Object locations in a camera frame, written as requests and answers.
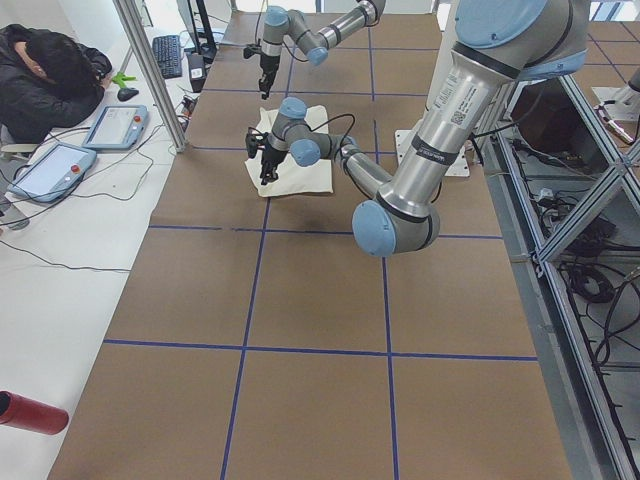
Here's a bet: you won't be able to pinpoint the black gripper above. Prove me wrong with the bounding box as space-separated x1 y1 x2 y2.
260 144 285 186
258 54 280 100

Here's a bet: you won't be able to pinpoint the cream long-sleeve cat shirt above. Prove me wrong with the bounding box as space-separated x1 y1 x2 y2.
245 105 333 197

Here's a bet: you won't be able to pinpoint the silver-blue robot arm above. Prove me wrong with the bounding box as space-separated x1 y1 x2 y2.
245 1 590 257
243 0 386 100

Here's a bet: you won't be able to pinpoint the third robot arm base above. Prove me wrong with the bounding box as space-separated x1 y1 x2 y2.
592 70 639 146

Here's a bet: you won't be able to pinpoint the black power adapter brick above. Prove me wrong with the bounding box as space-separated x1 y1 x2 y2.
187 53 207 93

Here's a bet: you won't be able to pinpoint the black computer keyboard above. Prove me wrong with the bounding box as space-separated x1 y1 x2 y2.
151 35 182 79

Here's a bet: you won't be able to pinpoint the black computer mouse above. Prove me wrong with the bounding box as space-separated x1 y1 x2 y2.
117 87 139 102

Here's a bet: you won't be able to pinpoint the upper blue teach pendant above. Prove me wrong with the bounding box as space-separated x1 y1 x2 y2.
82 105 149 151

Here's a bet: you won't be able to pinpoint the blue teach pendant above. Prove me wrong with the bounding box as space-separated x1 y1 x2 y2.
82 105 149 151
8 143 97 203

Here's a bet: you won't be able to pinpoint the seated person in black jacket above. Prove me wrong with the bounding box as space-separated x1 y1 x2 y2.
1 24 113 145

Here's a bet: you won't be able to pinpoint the lower blue teach pendant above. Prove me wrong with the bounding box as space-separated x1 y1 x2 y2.
8 143 97 203

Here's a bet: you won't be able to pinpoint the red cylindrical bottle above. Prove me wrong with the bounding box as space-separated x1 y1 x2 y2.
1 391 69 435

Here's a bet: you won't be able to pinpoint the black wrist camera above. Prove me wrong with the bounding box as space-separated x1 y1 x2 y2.
243 43 262 59
245 127 269 159

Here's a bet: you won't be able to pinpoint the white central mounting post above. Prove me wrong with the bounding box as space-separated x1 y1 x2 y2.
396 1 459 165

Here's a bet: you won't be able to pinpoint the green-handled stick tool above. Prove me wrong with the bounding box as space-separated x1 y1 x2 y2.
111 72 136 88

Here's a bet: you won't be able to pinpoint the aluminium frame post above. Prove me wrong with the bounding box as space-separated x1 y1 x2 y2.
113 0 187 153

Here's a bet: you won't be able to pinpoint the aluminium lattice frame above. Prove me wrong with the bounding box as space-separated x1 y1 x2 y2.
476 76 639 479

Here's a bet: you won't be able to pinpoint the black cable bundle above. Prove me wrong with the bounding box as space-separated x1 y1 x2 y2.
539 199 640 371

